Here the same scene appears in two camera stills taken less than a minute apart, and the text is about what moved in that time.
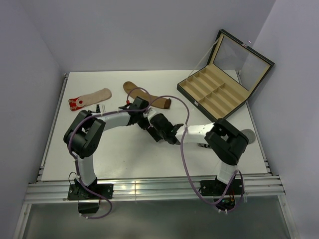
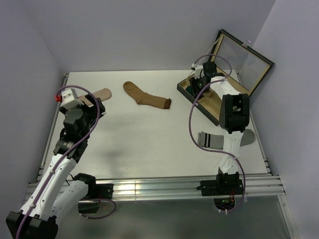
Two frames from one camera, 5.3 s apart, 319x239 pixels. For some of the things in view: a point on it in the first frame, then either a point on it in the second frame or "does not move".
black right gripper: (151, 130) -> (193, 82)
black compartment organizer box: (227, 80) does not move
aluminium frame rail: (147, 189) does not move
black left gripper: (143, 126) -> (91, 109)
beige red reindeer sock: (79, 102) does not move
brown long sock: (134, 90) does not move
